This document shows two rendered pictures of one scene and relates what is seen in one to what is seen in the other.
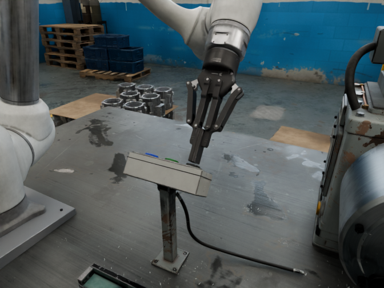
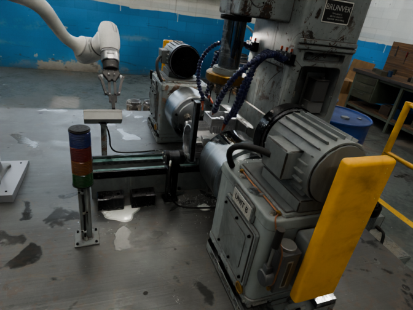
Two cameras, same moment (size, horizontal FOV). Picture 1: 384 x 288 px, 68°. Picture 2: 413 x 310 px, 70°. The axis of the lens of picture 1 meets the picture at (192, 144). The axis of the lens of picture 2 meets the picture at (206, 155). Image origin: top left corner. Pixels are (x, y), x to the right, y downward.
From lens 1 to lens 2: 103 cm
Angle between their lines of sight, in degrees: 44
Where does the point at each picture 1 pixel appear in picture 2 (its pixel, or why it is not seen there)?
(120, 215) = (59, 157)
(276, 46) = (47, 37)
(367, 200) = (176, 106)
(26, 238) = (19, 175)
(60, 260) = (48, 178)
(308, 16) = (72, 11)
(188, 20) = (80, 43)
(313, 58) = not seen: hidden behind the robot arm
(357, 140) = (165, 93)
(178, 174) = (112, 113)
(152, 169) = (99, 114)
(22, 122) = not seen: outside the picture
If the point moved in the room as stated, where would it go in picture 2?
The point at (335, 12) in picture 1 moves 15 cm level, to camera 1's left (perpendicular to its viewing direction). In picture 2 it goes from (95, 10) to (88, 10)
